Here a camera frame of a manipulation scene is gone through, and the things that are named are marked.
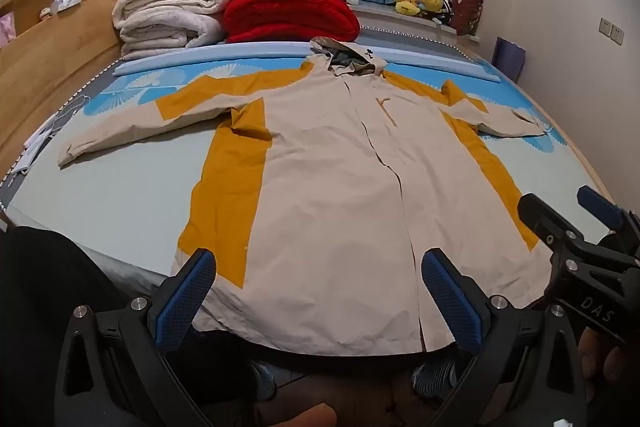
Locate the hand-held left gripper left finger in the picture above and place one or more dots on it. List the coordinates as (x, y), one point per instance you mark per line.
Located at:
(186, 302)

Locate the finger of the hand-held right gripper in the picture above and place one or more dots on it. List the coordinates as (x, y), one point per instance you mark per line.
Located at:
(600, 207)
(552, 227)

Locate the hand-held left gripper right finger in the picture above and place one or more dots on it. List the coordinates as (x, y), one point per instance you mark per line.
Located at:
(452, 302)

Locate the beige and yellow hooded jacket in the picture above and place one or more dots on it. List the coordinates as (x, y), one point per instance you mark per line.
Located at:
(325, 207)

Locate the person's right hand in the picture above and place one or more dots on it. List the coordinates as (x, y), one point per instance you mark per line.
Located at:
(607, 364)

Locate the striped shoe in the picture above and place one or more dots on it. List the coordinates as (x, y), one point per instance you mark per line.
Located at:
(435, 374)
(262, 382)

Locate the blue patterned bed sheet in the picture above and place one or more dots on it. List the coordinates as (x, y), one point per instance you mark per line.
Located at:
(125, 197)

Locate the person's leg in black pants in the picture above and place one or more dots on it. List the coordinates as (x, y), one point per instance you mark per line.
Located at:
(40, 307)

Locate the purple paper bag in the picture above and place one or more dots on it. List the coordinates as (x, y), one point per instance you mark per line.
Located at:
(509, 59)

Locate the dark red bag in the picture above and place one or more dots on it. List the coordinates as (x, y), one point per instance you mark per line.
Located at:
(467, 9)

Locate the wooden bed headboard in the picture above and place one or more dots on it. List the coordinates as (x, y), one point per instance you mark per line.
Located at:
(60, 57)

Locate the cream folded fleece blanket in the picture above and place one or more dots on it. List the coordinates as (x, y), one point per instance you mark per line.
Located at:
(165, 17)

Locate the red folded blanket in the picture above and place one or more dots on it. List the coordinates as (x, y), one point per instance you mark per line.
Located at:
(290, 14)

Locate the tissue pack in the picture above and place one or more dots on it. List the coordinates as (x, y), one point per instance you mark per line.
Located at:
(67, 0)

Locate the pink item on headboard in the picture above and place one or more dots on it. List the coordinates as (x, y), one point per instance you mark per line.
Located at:
(7, 29)

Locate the wall socket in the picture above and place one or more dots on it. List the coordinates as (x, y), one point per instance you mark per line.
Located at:
(617, 35)
(605, 27)

